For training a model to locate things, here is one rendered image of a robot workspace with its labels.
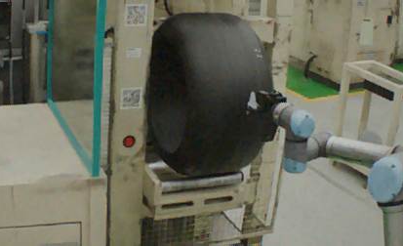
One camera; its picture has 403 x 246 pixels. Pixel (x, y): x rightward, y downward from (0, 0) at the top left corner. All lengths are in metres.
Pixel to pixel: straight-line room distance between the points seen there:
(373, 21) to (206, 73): 4.94
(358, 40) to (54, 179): 5.57
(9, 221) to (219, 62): 0.96
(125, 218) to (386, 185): 1.14
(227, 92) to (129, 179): 0.50
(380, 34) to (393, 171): 5.50
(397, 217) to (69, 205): 0.87
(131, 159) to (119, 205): 0.19
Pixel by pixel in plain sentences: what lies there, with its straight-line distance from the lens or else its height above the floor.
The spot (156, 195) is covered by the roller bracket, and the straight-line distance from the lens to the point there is 2.41.
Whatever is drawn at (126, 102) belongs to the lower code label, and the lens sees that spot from 2.35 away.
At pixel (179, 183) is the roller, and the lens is 2.47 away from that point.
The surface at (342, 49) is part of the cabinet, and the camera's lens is 6.86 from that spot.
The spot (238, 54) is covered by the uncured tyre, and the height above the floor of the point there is 1.40.
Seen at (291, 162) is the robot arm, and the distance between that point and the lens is 2.04.
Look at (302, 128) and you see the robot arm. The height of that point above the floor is 1.30.
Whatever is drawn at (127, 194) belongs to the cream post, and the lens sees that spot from 2.50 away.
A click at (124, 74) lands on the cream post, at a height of 1.30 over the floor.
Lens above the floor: 1.99
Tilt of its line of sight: 20 degrees down
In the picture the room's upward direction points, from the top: 4 degrees clockwise
